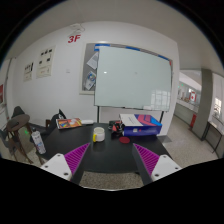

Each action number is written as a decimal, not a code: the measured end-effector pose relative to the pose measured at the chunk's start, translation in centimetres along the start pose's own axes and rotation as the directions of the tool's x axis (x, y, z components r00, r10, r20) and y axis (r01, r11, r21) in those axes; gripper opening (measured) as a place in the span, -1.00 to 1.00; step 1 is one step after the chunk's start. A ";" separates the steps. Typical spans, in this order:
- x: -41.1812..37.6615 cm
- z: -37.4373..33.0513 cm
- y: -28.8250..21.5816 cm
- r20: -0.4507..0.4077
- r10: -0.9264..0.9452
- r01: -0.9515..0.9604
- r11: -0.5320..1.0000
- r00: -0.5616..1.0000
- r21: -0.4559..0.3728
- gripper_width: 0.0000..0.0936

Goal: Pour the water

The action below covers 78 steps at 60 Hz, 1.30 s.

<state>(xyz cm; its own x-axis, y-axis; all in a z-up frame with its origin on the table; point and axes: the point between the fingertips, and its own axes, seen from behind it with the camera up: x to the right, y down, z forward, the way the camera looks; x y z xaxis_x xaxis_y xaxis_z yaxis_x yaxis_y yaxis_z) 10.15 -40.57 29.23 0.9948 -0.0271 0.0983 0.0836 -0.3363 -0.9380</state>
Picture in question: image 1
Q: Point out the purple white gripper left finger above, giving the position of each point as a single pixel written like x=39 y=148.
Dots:
x=65 y=166

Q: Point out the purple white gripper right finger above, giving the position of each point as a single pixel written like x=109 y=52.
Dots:
x=152 y=166

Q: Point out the clear plastic water bottle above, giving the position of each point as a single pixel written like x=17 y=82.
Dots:
x=37 y=139

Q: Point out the black bag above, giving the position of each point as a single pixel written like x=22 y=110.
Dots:
x=51 y=123

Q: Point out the colourful book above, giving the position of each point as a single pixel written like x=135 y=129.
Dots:
x=68 y=123

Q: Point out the round red coaster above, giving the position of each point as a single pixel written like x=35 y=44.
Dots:
x=124 y=140

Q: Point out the white remote-like box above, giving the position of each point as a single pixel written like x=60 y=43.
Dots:
x=87 y=122

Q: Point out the blue white cardboard box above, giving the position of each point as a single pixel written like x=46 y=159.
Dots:
x=139 y=125

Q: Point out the black red tool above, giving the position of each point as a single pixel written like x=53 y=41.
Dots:
x=115 y=128

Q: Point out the round wooden stool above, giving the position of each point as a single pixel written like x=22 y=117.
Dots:
x=14 y=125

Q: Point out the large whiteboard on stand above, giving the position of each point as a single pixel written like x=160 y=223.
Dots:
x=132 y=79

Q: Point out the grey notice board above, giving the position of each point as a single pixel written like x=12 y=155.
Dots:
x=89 y=69

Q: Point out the white mug yellow handle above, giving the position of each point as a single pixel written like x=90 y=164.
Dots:
x=98 y=134

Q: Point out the white wall poster left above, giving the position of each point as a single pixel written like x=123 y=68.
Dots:
x=28 y=72

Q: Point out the white wall poster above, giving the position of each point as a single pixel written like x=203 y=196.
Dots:
x=28 y=72
x=45 y=62

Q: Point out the white wall poster right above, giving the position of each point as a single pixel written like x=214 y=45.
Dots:
x=45 y=62

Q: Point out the red 3F wall sign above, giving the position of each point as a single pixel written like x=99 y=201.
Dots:
x=74 y=38

